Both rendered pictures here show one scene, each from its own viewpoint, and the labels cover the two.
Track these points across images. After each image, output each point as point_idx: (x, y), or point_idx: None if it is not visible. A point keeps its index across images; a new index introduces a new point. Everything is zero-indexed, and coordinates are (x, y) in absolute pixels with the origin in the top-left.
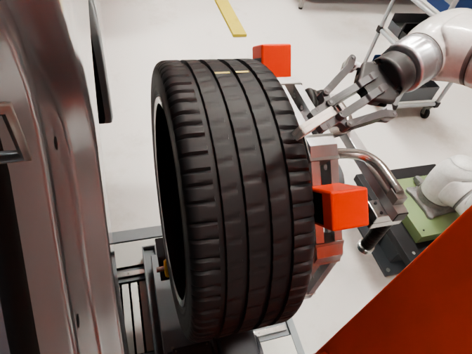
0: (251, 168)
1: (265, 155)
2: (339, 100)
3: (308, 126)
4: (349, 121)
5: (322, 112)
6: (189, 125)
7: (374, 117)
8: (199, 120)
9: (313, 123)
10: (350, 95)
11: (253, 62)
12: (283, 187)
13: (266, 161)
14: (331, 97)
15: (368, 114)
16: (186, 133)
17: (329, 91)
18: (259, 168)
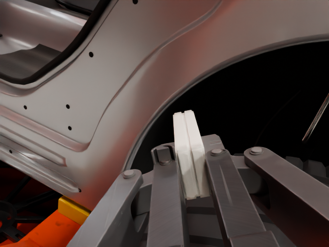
0: (201, 197)
1: (211, 218)
2: (210, 169)
3: (183, 118)
4: (134, 172)
5: (197, 132)
6: (302, 166)
7: (77, 242)
8: (307, 171)
9: (183, 123)
10: (225, 244)
11: None
12: (145, 231)
13: (200, 216)
14: (228, 157)
15: (104, 227)
16: (286, 157)
17: (252, 156)
18: (194, 206)
